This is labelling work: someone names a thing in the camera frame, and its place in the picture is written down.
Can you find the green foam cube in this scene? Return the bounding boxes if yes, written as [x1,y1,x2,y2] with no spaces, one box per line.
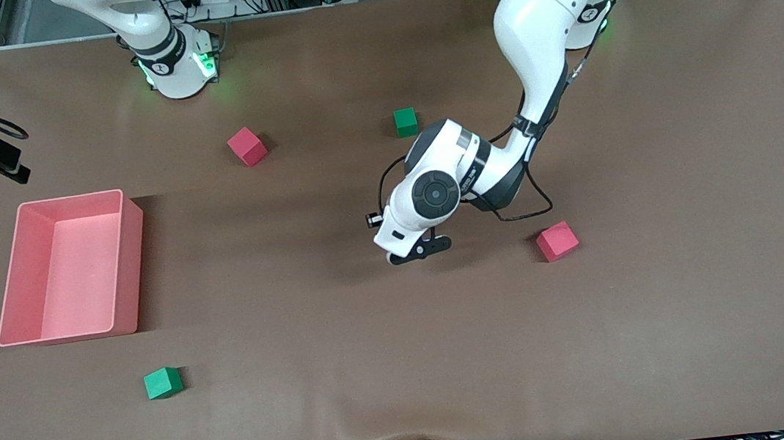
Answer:
[392,106,421,139]
[142,364,185,401]

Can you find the pink plastic bin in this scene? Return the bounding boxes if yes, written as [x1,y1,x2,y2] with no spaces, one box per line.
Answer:
[0,187,157,350]

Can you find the brown table mat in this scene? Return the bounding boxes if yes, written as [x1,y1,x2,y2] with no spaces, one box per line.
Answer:
[0,0,784,440]

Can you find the red foam cube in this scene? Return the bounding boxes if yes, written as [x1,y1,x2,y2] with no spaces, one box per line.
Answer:
[225,124,271,170]
[533,219,582,265]

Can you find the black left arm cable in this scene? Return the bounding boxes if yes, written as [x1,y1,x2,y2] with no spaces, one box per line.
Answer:
[363,43,606,238]

